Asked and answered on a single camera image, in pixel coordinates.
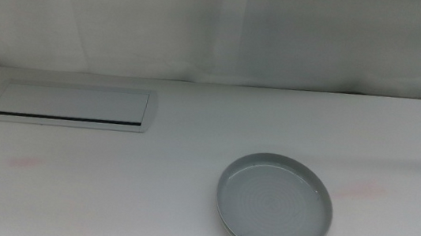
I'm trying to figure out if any grey table cable hatch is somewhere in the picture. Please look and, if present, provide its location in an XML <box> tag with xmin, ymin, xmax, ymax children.
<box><xmin>0</xmin><ymin>73</ymin><xmax>161</xmax><ymax>140</ymax></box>

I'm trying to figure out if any white curtain backdrop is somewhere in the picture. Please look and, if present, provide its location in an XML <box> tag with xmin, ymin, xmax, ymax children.
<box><xmin>0</xmin><ymin>0</ymin><xmax>421</xmax><ymax>116</ymax></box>

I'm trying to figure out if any grey shallow bowl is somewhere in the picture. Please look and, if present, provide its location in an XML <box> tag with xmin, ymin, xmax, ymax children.
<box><xmin>211</xmin><ymin>147</ymin><xmax>340</xmax><ymax>236</ymax></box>

